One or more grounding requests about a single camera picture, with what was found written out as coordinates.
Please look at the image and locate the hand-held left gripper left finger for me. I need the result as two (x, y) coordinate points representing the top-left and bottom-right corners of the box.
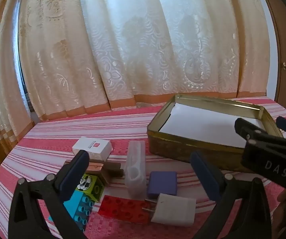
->
(8, 149), (91, 239)

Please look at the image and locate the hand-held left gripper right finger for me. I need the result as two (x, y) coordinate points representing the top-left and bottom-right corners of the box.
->
(190, 151), (279, 239)

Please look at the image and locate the blue building block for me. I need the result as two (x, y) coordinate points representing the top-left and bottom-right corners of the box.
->
(48, 189), (95, 229)

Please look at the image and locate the gold metal tin box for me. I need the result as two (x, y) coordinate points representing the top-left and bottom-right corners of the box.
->
(146, 94), (284, 172)

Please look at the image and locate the white box with red label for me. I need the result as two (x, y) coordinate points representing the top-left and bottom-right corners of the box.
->
(72, 137), (113, 161)

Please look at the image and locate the purple square block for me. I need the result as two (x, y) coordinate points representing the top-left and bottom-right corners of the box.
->
(147, 171), (178, 197)

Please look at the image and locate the white plug charger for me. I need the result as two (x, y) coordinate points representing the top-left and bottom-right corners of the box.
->
(142, 193), (196, 227)

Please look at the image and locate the red building plate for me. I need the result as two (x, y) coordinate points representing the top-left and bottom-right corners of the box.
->
(98, 195), (151, 224)

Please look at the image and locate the clear plastic case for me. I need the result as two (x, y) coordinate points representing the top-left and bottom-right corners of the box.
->
(125, 141), (147, 201)

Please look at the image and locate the green football print block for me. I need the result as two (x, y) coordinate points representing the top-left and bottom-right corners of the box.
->
(75, 175), (105, 202)

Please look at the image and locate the pink striped blanket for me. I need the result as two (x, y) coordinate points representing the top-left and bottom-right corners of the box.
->
(0, 96), (286, 239)

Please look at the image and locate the white paper sheet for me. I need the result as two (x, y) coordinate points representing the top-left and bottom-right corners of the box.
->
(159, 102), (268, 148)

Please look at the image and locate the brown wooden door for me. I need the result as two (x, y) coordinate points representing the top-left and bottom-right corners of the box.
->
(255, 0), (286, 116)

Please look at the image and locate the cream patterned curtain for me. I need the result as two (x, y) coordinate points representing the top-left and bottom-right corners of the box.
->
(0, 0), (268, 142)

